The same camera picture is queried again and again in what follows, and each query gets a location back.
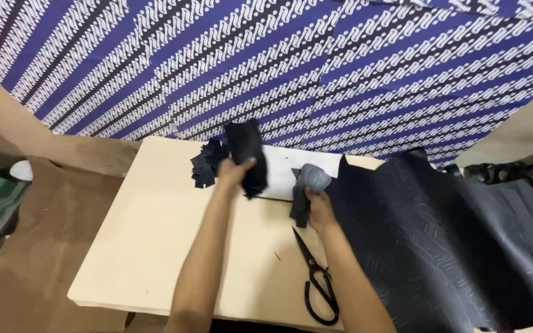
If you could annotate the blue white patterned batik cloth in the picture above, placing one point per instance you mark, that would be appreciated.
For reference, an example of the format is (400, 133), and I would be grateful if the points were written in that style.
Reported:
(266, 64)

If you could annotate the white paper sheet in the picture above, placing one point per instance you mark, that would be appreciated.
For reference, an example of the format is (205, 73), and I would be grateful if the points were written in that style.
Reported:
(280, 173)

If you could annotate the grey-backed black leather piece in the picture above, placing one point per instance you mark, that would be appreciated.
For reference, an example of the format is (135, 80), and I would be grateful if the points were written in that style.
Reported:
(308, 189)

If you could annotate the person's left hand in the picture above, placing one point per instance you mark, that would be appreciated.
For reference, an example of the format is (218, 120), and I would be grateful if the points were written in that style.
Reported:
(232, 172)

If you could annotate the person's right fingers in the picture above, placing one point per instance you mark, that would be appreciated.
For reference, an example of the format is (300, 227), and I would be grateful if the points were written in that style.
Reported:
(310, 196)

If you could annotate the black leather bundle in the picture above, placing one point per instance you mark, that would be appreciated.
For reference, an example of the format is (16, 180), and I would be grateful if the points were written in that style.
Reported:
(498, 172)

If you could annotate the stack of black leather cutouts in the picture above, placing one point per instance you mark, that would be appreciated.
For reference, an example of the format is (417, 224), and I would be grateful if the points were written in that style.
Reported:
(248, 155)

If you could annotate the person's left fingers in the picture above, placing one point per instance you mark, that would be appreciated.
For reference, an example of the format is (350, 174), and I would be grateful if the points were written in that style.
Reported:
(246, 165)

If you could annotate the pile of black leather pieces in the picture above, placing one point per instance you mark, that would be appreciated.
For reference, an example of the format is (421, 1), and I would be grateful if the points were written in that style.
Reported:
(207, 166)

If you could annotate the person's right hand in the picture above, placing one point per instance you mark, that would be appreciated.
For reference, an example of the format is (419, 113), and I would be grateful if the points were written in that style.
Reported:
(320, 211)

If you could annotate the cream cutting board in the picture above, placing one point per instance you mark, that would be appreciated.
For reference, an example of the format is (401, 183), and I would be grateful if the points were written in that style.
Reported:
(164, 231)

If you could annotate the large black leather sheet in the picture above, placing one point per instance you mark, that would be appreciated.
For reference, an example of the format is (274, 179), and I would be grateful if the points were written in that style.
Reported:
(442, 249)

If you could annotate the black scissors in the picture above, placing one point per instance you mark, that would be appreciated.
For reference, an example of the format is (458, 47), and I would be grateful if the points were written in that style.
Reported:
(317, 280)

